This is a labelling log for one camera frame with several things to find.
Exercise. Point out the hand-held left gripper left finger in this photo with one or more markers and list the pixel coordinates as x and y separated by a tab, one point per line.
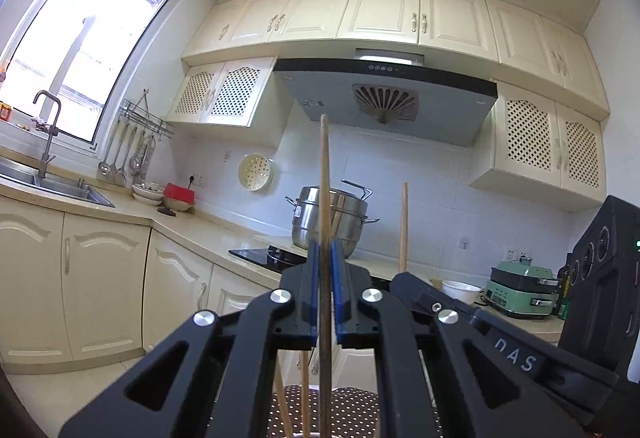
312	300

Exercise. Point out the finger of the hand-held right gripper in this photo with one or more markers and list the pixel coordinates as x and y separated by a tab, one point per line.
425	293

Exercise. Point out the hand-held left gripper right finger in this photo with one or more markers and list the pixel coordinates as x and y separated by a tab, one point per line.
339	300

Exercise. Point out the wooden chopstick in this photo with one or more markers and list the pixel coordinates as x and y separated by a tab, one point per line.
403	228
304	393
283	393
325	178

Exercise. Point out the white bowl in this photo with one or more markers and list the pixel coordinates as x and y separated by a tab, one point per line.
460	290

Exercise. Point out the dark bottle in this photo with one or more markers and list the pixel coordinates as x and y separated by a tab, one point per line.
565	288

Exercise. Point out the black glass gas stove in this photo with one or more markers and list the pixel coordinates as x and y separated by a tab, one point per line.
255	255

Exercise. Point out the stainless steel steamer pot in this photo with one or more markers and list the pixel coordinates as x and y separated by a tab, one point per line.
310	223

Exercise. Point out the green electric cooker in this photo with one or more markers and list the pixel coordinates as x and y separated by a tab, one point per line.
520	288

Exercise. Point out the polka dot cloth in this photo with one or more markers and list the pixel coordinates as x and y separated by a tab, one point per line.
350	410

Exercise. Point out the cream perforated colander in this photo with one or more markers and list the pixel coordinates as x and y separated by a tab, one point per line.
255	172

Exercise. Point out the large lattice door cabinet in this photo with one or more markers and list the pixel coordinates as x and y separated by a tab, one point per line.
545	148

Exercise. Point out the red lidded container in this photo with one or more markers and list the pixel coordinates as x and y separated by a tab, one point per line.
179	193

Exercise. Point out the stacked white bowls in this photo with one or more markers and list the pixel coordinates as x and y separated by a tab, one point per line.
146	193

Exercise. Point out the cream lower cabinets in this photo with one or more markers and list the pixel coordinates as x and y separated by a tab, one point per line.
100	278

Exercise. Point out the grey range hood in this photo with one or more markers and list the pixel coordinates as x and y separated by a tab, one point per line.
320	83

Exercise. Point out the hanging steel skimmer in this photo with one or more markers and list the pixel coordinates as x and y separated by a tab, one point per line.
136	163

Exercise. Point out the small lattice door cabinet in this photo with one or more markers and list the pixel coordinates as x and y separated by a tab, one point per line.
225	90

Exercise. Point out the hanging steel ladle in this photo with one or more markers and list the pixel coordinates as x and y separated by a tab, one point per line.
120	173
104	168

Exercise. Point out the stainless steel sink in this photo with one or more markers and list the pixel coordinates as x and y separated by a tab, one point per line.
60	185

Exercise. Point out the steel kitchen faucet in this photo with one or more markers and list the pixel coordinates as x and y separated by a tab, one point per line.
49	138

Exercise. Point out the kitchen window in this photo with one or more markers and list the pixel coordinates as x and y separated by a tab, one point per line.
75	48

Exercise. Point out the orange jar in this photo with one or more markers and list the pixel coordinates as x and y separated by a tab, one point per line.
6	112

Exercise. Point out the white wall socket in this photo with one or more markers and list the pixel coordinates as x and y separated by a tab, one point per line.
515	253

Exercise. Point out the wall socket with plug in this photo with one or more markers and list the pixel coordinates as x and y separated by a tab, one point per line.
198	180

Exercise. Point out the wall utensil rack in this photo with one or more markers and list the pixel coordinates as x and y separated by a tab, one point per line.
145	115

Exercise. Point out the cream upper wall cabinets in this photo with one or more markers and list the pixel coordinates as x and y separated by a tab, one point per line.
385	13

